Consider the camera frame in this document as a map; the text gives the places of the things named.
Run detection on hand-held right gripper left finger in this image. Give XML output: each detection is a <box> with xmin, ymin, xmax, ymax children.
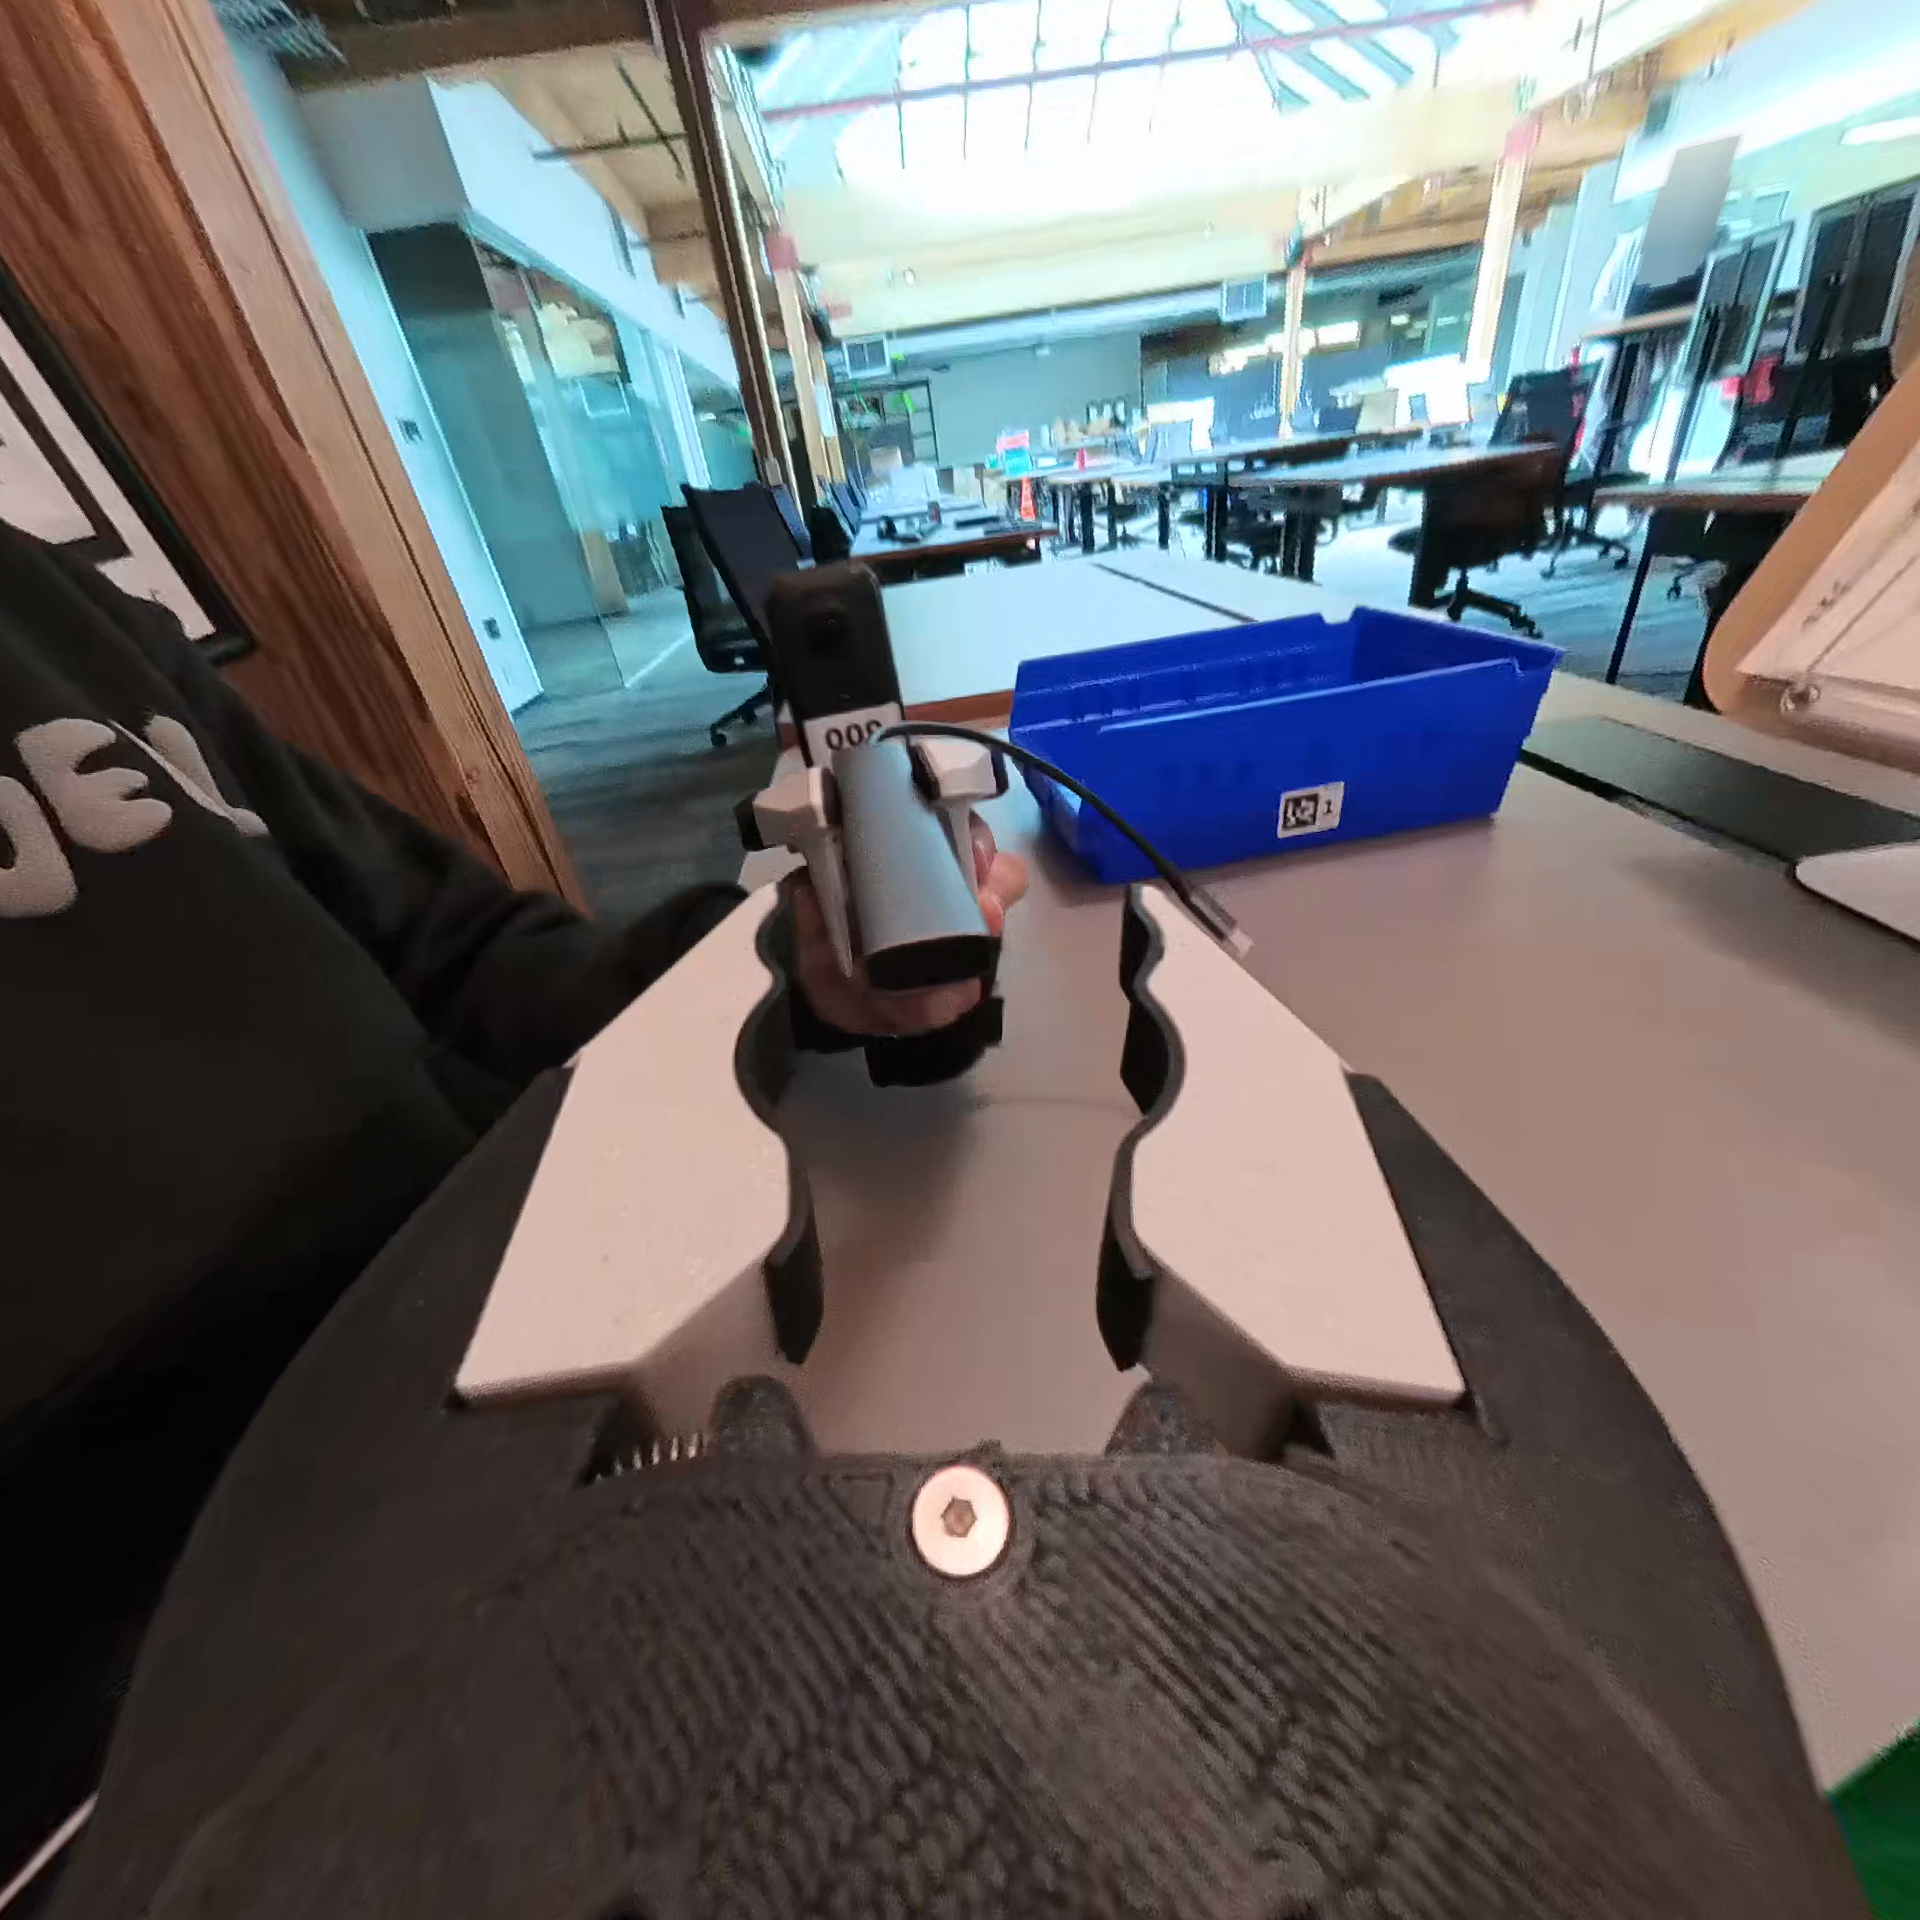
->
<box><xmin>455</xmin><ymin>876</ymin><xmax>825</xmax><ymax>1444</ymax></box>

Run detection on dark grey slim USB hub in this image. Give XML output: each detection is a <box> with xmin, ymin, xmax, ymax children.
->
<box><xmin>827</xmin><ymin>743</ymin><xmax>1002</xmax><ymax>994</ymax></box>

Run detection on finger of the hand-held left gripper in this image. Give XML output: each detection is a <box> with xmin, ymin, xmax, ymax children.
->
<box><xmin>746</xmin><ymin>763</ymin><xmax>863</xmax><ymax>979</ymax></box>
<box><xmin>915</xmin><ymin>739</ymin><xmax>1006</xmax><ymax>906</ymax></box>

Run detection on wooden document stand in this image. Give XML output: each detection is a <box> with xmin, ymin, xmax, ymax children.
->
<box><xmin>1702</xmin><ymin>364</ymin><xmax>1920</xmax><ymax>944</ymax></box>

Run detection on black monitor panel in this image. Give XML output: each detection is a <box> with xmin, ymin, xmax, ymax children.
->
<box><xmin>1626</xmin><ymin>133</ymin><xmax>1743</xmax><ymax>296</ymax></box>

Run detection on black desk cable flap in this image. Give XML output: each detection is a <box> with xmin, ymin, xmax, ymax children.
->
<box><xmin>1520</xmin><ymin>714</ymin><xmax>1920</xmax><ymax>866</ymax></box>

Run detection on person's left forearm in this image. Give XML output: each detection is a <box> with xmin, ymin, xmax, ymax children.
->
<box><xmin>435</xmin><ymin>876</ymin><xmax>755</xmax><ymax>1084</ymax></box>

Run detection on person's left hand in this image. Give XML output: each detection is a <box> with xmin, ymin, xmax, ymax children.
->
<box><xmin>787</xmin><ymin>821</ymin><xmax>1033</xmax><ymax>1039</ymax></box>

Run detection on black office chair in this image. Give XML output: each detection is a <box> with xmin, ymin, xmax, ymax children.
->
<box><xmin>1385</xmin><ymin>364</ymin><xmax>1593</xmax><ymax>639</ymax></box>
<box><xmin>660</xmin><ymin>483</ymin><xmax>822</xmax><ymax>747</ymax></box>

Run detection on grey desk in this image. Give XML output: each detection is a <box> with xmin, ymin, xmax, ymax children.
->
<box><xmin>733</xmin><ymin>660</ymin><xmax>1920</xmax><ymax>1793</ymax></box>

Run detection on neighbouring grey table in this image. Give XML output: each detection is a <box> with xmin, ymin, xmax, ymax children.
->
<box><xmin>877</xmin><ymin>544</ymin><xmax>1350</xmax><ymax>726</ymax></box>

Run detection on green plastic bin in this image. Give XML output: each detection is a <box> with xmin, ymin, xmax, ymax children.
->
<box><xmin>1826</xmin><ymin>1723</ymin><xmax>1920</xmax><ymax>1920</ymax></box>

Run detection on person's black hoodie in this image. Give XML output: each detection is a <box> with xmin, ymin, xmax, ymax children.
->
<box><xmin>0</xmin><ymin>517</ymin><xmax>632</xmax><ymax>1881</ymax></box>

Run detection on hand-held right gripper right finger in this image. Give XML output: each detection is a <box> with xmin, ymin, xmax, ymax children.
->
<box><xmin>1097</xmin><ymin>881</ymin><xmax>1466</xmax><ymax>1450</ymax></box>

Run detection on thin black hub cable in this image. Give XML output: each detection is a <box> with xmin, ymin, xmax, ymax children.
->
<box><xmin>877</xmin><ymin>720</ymin><xmax>1257</xmax><ymax>961</ymax></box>

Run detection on blue plastic bin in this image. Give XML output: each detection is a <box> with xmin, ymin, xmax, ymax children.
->
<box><xmin>1009</xmin><ymin>603</ymin><xmax>1565</xmax><ymax>884</ymax></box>

